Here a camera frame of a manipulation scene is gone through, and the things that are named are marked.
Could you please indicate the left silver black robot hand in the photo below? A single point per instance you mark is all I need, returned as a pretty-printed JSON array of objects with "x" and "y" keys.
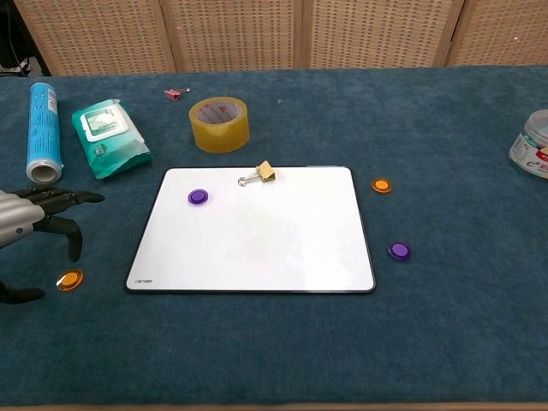
[{"x": 17, "y": 214}]

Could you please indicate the purple round magnet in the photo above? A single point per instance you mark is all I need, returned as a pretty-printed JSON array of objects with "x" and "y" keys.
[
  {"x": 399, "y": 251},
  {"x": 198, "y": 196}
]

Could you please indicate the orange round magnet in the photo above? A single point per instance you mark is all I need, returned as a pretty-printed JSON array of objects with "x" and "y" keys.
[
  {"x": 69, "y": 280},
  {"x": 381, "y": 186}
]

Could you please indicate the woven rattan folding screen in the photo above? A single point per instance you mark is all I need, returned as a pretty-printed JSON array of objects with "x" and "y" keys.
[{"x": 235, "y": 34}]

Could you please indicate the gold binder clip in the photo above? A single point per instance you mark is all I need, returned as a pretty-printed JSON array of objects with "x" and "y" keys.
[{"x": 266, "y": 171}]

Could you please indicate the clear jar of binder clips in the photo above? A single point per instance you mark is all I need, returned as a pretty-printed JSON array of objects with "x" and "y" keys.
[{"x": 533, "y": 145}]

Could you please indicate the white magnetic whiteboard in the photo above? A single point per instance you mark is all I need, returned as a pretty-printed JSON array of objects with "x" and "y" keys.
[{"x": 257, "y": 240}]

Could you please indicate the blue cling film roll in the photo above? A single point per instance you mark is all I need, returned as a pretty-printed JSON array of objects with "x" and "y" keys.
[{"x": 43, "y": 128}]

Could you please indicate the dark blue table cloth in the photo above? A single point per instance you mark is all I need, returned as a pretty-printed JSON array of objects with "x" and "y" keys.
[{"x": 274, "y": 342}]

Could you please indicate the pink binder clip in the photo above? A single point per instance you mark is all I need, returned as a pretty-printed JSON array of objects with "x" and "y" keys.
[{"x": 173, "y": 94}]

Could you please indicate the green wet wipes pack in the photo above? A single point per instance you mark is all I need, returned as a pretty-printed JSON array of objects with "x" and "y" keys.
[{"x": 111, "y": 141}]

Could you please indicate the yellow packing tape roll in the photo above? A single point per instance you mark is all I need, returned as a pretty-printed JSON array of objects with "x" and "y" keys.
[{"x": 219, "y": 130}]

